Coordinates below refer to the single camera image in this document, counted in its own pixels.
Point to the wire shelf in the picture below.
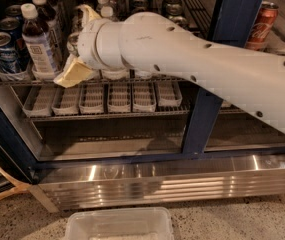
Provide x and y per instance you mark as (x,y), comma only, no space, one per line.
(197,12)
(113,100)

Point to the blue fridge door frame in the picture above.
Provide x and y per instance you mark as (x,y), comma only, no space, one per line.
(231,24)

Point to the clear plastic bin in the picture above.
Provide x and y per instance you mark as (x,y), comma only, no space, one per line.
(150,223)

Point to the front blue pepsi can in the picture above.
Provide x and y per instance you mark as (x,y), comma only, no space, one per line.
(8,55)

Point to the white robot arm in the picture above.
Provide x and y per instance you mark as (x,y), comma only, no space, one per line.
(251,80)

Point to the red coca-cola can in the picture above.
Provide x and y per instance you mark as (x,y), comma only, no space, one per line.
(262,26)

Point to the steel fridge base grille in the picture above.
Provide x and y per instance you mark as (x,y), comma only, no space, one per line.
(95,186)

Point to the blue pepsi can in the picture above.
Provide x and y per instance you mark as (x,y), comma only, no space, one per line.
(13,27)
(8,55)

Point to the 7up can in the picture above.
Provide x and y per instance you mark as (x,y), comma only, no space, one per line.
(72,43)

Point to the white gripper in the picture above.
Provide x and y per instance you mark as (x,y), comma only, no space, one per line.
(86,46)

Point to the front dark tea bottle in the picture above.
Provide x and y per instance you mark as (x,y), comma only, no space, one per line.
(36,34)

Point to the top wire shelf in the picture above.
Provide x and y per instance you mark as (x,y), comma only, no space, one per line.
(197,12)

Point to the lower wire shelf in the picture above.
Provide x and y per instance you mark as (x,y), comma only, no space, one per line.
(113,100)

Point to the dark tea bottle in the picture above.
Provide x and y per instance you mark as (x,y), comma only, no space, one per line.
(48,14)
(36,34)

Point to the front clear water bottle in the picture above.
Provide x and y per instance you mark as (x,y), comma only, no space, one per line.
(108,13)

